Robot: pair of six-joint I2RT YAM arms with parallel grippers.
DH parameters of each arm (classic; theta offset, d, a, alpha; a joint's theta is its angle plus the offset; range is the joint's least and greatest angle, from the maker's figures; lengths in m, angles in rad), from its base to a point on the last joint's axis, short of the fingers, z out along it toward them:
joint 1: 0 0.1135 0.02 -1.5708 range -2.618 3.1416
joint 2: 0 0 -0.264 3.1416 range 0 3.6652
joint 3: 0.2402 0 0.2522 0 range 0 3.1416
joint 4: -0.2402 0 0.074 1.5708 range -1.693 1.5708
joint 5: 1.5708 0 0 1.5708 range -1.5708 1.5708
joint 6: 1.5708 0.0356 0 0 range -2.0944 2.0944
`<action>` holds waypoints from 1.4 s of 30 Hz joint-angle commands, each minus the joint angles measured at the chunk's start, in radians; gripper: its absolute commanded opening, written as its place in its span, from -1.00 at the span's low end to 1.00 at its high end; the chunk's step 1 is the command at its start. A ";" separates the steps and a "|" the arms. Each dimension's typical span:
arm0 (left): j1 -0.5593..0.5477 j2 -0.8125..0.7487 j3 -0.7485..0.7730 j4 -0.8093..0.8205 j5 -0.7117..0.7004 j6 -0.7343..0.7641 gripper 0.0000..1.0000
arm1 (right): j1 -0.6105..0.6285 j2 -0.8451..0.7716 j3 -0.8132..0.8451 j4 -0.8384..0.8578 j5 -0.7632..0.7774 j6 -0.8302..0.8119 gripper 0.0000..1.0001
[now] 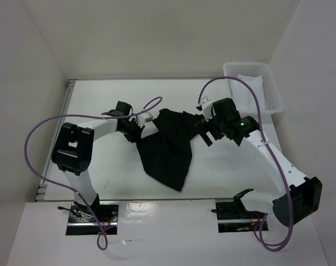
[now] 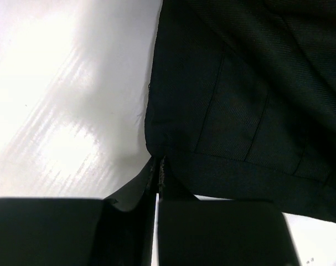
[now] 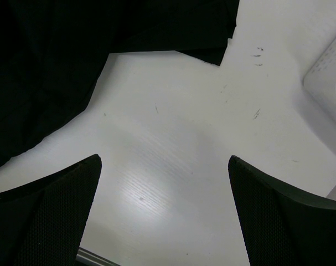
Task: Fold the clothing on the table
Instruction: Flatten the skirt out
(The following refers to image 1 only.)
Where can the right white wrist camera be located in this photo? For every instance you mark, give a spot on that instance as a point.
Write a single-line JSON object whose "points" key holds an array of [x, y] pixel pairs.
{"points": [[205, 106]]}

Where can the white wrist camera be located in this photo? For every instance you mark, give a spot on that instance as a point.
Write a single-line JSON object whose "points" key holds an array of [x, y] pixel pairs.
{"points": [[141, 119], [205, 106]]}

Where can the black pleated skirt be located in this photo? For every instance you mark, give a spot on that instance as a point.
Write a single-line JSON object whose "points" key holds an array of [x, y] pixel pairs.
{"points": [[166, 155]]}

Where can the white folded cloth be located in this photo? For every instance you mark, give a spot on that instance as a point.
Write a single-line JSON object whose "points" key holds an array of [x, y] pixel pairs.
{"points": [[242, 96]]}

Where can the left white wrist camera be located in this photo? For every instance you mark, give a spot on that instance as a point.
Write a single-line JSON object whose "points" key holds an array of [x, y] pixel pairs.
{"points": [[141, 119]]}

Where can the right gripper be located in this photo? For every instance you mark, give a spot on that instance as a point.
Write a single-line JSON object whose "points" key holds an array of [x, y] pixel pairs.
{"points": [[208, 124]]}

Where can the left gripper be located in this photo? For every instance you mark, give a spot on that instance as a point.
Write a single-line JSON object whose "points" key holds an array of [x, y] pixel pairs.
{"points": [[137, 136]]}

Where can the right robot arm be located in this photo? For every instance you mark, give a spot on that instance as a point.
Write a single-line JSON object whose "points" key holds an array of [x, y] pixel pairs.
{"points": [[297, 197]]}

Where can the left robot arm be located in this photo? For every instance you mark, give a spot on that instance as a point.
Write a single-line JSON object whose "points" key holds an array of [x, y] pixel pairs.
{"points": [[72, 151]]}

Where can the white plastic lattice basket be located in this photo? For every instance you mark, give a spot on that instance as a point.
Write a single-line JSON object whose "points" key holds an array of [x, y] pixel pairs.
{"points": [[273, 101]]}

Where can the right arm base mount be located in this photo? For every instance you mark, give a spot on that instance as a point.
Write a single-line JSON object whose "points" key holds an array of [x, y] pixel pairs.
{"points": [[229, 220]]}

